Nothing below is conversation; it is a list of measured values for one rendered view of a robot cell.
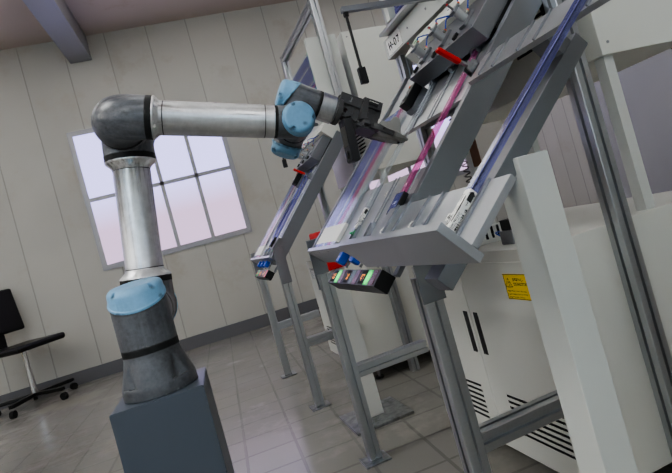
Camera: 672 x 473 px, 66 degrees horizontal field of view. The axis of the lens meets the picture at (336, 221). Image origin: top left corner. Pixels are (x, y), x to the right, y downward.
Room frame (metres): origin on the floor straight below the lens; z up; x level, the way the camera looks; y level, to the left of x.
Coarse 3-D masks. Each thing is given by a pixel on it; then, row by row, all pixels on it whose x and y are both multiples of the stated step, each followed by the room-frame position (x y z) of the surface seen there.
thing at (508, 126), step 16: (576, 0) 0.73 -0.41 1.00; (576, 16) 0.72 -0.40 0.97; (560, 32) 0.71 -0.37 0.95; (544, 64) 0.70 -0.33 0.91; (528, 80) 0.70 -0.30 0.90; (528, 96) 0.68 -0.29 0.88; (512, 112) 0.68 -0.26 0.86; (512, 128) 0.67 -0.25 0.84; (496, 144) 0.66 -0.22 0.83; (480, 176) 0.65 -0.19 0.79
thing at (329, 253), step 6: (324, 246) 1.49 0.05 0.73; (330, 246) 1.43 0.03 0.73; (336, 246) 1.37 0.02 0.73; (312, 252) 1.64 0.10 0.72; (318, 252) 1.58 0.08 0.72; (324, 252) 1.53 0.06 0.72; (330, 252) 1.48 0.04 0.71; (336, 252) 1.43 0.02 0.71; (324, 258) 1.63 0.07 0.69; (330, 258) 1.57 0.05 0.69; (336, 258) 1.52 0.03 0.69
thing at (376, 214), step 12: (396, 180) 1.28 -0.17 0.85; (384, 192) 1.32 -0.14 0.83; (396, 192) 1.23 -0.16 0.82; (408, 192) 1.14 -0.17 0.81; (360, 204) 1.48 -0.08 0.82; (372, 204) 1.35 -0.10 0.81; (384, 204) 1.26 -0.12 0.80; (372, 216) 1.30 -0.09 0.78; (384, 216) 1.21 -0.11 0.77; (348, 228) 1.45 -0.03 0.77; (360, 228) 1.34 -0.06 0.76; (372, 228) 1.23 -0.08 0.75
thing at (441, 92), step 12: (492, 36) 1.21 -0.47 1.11; (480, 60) 1.19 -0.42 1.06; (444, 72) 1.43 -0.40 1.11; (456, 72) 1.32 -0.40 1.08; (408, 84) 1.78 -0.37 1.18; (444, 84) 1.36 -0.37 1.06; (468, 84) 1.18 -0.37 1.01; (432, 96) 1.41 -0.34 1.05; (444, 96) 1.30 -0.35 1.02; (456, 96) 1.20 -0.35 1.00; (396, 108) 1.75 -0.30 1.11; (432, 108) 1.33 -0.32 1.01; (456, 108) 1.31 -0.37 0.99; (408, 120) 1.50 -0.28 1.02; (420, 120) 1.38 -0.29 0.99; (432, 120) 1.32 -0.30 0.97
